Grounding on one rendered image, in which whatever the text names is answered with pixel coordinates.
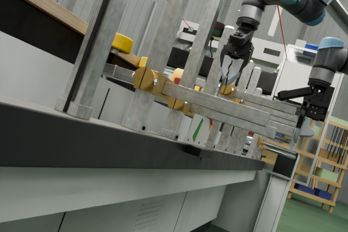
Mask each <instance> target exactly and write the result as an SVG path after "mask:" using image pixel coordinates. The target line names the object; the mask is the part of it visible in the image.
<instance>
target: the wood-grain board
mask: <svg viewBox="0 0 348 232"><path fill-rule="evenodd" d="M24 1H25V2H27V3H29V4H30V5H32V6H34V7H35V8H37V9H39V10H40V11H42V12H44V13H45V14H47V15H49V16H50V17H52V18H54V19H55V20H57V21H59V22H60V23H62V24H64V25H65V26H67V27H68V28H70V29H72V30H73V31H75V32H77V33H78V34H80V35H82V36H83V37H84V36H85V34H86V31H87V28H88V25H89V24H88V23H86V22H85V21H83V20H82V19H80V18H79V17H78V16H76V15H75V14H73V13H72V12H70V11H69V10H67V9H66V8H64V7H63V6H61V5H60V4H58V3H57V2H55V1H54V0H24ZM115 56H117V57H118V58H120V59H122V60H123V61H125V62H127V63H128V64H130V65H132V66H133V67H135V68H136V69H138V68H139V67H138V66H139V63H140V60H141V59H140V58H138V57H137V56H135V55H134V54H132V53H131V52H130V54H123V53H119V54H118V55H115Z"/></svg>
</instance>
